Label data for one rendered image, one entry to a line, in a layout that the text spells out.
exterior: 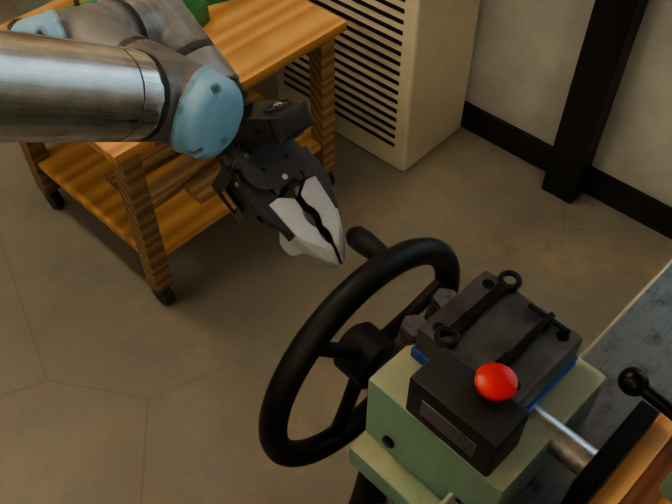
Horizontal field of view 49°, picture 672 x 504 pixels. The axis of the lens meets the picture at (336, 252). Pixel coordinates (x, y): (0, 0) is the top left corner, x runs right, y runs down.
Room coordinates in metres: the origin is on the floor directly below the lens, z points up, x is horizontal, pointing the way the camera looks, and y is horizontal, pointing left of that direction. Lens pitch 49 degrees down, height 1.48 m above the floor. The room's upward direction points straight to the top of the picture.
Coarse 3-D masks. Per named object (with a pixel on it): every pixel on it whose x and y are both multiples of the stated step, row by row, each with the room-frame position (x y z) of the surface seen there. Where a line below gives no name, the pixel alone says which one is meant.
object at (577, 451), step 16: (544, 416) 0.28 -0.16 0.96; (640, 416) 0.26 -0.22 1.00; (656, 416) 0.26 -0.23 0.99; (560, 432) 0.27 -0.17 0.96; (624, 432) 0.25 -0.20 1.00; (640, 432) 0.25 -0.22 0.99; (560, 448) 0.26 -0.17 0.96; (576, 448) 0.25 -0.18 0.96; (592, 448) 0.25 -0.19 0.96; (608, 448) 0.24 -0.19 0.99; (624, 448) 0.24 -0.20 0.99; (576, 464) 0.24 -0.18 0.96; (592, 464) 0.23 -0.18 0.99; (608, 464) 0.23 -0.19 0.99; (576, 480) 0.21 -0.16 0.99; (592, 480) 0.21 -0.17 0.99; (576, 496) 0.21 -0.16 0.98; (592, 496) 0.21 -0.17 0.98
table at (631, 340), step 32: (640, 320) 0.42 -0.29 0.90; (608, 352) 0.38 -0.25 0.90; (640, 352) 0.38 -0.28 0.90; (608, 384) 0.35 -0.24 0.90; (608, 416) 0.31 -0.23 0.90; (352, 448) 0.30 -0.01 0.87; (384, 448) 0.30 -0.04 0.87; (384, 480) 0.27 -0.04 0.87; (416, 480) 0.27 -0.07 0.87; (544, 480) 0.26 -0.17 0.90
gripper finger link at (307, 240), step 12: (276, 204) 0.52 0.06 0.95; (288, 204) 0.52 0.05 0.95; (288, 216) 0.51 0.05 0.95; (300, 216) 0.51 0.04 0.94; (300, 228) 0.50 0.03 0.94; (312, 228) 0.50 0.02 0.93; (300, 240) 0.49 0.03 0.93; (312, 240) 0.49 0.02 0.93; (324, 240) 0.49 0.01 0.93; (288, 252) 0.51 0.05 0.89; (300, 252) 0.50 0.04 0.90; (312, 252) 0.48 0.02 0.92; (324, 252) 0.48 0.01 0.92; (336, 252) 0.49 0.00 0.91; (336, 264) 0.48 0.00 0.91
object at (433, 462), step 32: (384, 384) 0.31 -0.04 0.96; (576, 384) 0.31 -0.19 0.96; (384, 416) 0.30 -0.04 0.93; (576, 416) 0.29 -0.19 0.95; (416, 448) 0.27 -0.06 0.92; (448, 448) 0.26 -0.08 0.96; (544, 448) 0.26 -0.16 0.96; (448, 480) 0.25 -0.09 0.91; (480, 480) 0.23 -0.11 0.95; (512, 480) 0.23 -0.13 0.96
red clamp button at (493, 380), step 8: (480, 368) 0.29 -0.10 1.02; (488, 368) 0.28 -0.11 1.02; (496, 368) 0.28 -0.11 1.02; (504, 368) 0.28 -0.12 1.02; (480, 376) 0.28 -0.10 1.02; (488, 376) 0.28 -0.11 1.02; (496, 376) 0.28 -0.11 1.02; (504, 376) 0.28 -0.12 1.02; (512, 376) 0.28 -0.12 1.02; (480, 384) 0.27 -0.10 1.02; (488, 384) 0.27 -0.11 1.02; (496, 384) 0.27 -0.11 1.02; (504, 384) 0.27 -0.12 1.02; (512, 384) 0.27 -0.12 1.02; (480, 392) 0.27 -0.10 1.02; (488, 392) 0.27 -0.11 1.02; (496, 392) 0.26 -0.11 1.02; (504, 392) 0.26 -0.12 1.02; (512, 392) 0.27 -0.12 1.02; (496, 400) 0.26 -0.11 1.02; (504, 400) 0.26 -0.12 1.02
